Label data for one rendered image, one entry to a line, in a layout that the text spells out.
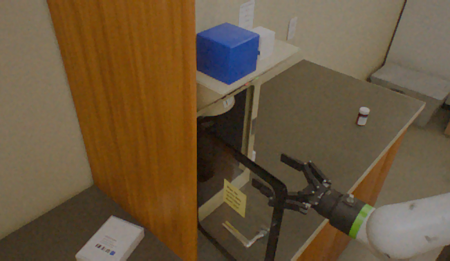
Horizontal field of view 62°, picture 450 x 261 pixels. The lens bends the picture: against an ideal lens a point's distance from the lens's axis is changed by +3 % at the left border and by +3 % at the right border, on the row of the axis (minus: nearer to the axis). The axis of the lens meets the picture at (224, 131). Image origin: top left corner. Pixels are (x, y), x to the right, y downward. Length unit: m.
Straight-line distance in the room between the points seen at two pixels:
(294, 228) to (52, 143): 0.82
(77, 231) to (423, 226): 0.96
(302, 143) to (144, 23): 1.01
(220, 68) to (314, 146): 0.88
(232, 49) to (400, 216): 0.47
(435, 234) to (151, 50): 0.65
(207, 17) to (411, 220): 0.59
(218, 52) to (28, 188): 0.80
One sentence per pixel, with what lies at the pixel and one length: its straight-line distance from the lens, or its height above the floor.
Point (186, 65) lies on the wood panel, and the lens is 0.71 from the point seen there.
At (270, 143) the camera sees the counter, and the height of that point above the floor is 0.94.
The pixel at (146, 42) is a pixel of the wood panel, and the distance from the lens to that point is 0.77.
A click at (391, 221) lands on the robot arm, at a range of 0.82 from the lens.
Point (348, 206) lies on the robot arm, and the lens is 0.96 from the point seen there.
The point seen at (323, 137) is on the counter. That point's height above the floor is 0.94.
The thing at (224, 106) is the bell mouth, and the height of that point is 1.33.
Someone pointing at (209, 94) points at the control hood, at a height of 1.49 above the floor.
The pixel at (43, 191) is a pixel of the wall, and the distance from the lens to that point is 1.37.
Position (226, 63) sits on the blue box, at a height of 1.56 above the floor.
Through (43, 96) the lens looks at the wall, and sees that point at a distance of 1.20.
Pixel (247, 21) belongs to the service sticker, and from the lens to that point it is 0.98.
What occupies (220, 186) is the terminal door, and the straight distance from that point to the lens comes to 0.93.
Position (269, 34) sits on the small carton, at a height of 1.57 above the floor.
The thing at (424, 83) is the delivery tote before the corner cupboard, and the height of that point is 0.33.
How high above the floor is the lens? 1.91
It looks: 37 degrees down
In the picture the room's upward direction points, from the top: 3 degrees clockwise
